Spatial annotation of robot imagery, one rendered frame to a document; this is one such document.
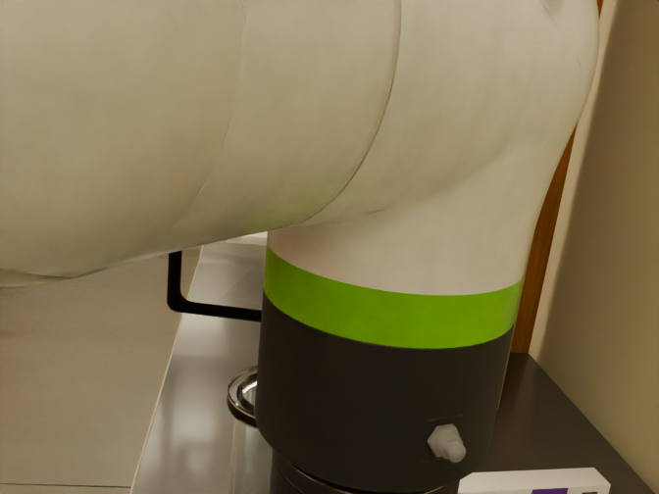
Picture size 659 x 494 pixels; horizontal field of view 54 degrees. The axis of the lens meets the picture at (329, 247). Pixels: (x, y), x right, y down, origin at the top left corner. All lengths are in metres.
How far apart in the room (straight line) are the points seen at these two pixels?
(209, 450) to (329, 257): 0.75
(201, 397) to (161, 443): 0.13
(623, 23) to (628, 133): 0.20
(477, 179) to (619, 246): 1.00
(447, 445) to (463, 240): 0.07
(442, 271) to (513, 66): 0.06
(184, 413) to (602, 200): 0.79
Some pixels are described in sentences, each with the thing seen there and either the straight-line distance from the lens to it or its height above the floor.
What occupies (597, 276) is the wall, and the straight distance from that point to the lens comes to 1.23.
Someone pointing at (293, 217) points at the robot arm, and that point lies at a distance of 0.15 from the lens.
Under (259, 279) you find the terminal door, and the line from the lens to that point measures 1.17.
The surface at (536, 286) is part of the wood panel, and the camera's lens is 1.33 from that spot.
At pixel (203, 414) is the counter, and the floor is 0.94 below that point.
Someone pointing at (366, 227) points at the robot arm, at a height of 1.41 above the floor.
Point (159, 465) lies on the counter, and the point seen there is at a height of 0.94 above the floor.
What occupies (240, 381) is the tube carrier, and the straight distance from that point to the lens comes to 0.62.
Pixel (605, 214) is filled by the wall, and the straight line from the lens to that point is 1.22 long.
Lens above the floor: 1.46
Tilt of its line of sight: 16 degrees down
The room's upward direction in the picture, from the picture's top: 7 degrees clockwise
